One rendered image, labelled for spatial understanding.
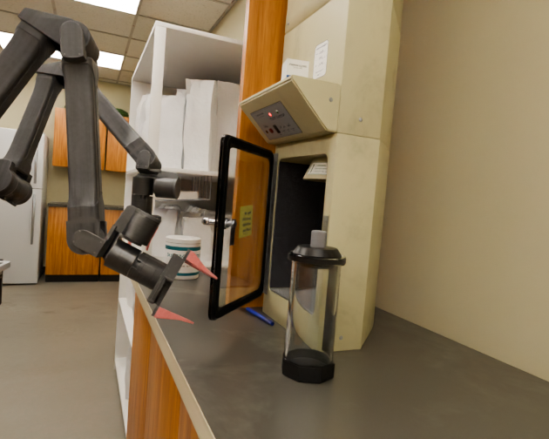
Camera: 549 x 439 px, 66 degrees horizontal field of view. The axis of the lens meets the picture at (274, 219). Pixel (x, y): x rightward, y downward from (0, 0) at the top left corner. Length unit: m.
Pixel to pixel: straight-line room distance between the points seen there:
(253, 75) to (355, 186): 0.49
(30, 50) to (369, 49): 0.67
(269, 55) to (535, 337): 0.97
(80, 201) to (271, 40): 0.72
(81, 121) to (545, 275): 1.00
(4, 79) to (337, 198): 0.68
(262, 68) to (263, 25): 0.12
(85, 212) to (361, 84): 0.61
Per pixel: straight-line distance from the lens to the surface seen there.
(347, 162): 0.92
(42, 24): 0.96
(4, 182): 1.34
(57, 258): 5.87
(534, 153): 1.11
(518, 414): 0.87
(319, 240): 0.78
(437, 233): 1.27
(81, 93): 0.91
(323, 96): 0.91
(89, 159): 0.88
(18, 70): 0.96
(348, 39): 0.96
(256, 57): 1.27
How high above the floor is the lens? 1.27
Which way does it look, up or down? 3 degrees down
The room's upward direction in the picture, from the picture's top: 5 degrees clockwise
